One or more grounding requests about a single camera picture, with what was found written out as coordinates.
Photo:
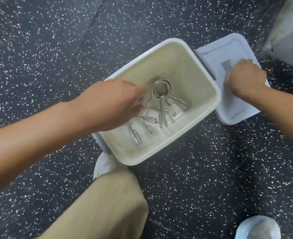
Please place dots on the person's left hand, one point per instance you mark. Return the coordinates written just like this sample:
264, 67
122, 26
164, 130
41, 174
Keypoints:
111, 104

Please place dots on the person's right hand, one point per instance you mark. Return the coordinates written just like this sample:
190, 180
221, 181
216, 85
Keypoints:
246, 77

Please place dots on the person's right fingers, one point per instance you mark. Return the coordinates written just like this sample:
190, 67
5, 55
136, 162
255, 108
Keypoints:
242, 62

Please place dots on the person's left fingers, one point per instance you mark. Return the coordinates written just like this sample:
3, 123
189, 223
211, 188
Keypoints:
137, 95

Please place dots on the white plastic bin lid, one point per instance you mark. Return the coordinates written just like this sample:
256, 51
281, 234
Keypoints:
233, 109

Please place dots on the person's left forearm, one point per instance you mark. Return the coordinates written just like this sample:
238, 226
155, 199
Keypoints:
36, 136

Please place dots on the person's right forearm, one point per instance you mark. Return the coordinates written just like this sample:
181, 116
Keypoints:
278, 109

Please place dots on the chrome spring barbell collar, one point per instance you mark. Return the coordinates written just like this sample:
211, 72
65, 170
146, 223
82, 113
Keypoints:
148, 119
153, 90

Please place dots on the grey box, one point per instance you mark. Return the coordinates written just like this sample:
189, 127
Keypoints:
288, 34

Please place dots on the white plastic storage bin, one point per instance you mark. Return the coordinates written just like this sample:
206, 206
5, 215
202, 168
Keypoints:
186, 72

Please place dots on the person's white left shoe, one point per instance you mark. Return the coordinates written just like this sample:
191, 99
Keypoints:
104, 166

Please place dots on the person's white shoe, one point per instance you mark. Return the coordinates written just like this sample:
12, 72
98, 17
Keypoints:
258, 228
104, 166

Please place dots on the person's beige trouser leg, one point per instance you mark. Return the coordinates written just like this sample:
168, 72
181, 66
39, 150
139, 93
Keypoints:
104, 206

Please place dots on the person's white right shoe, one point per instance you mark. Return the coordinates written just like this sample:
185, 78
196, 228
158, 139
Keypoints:
258, 228

